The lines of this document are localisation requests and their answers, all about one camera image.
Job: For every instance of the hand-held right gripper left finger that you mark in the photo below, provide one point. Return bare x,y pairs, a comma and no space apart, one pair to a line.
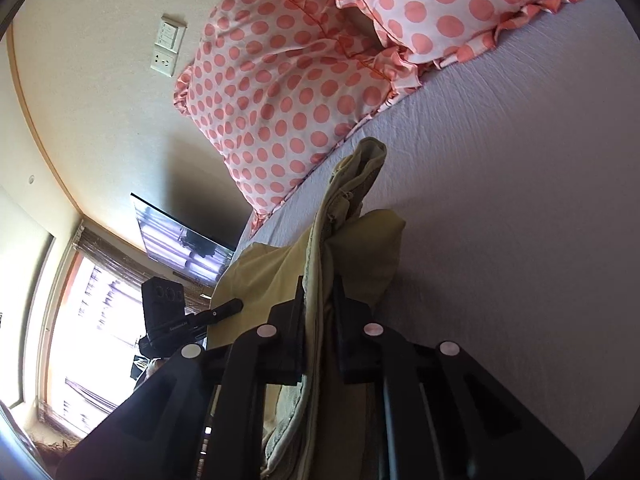
292,325

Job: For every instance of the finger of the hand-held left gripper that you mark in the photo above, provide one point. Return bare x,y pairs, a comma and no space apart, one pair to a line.
222,310

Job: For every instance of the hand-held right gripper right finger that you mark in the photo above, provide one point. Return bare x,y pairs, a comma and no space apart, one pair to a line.
345,330

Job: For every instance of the olive green pants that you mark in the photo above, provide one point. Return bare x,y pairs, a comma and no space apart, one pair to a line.
320,280

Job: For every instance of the window with curtain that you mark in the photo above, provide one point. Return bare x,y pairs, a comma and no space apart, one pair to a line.
85,330

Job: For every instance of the white bed sheet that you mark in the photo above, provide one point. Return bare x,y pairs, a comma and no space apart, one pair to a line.
500,200

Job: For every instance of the large pink polka dot pillow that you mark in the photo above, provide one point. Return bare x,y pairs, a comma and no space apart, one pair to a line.
280,90

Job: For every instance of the ruffled pink polka dot pillow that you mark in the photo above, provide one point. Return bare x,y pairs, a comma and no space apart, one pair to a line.
440,5

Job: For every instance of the wall-mounted television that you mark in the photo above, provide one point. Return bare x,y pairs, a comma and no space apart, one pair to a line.
180,240

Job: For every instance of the white wall socket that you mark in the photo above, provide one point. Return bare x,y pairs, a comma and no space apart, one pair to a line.
164,62

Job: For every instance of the white wall switch panel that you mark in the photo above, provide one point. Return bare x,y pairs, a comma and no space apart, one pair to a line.
168,36

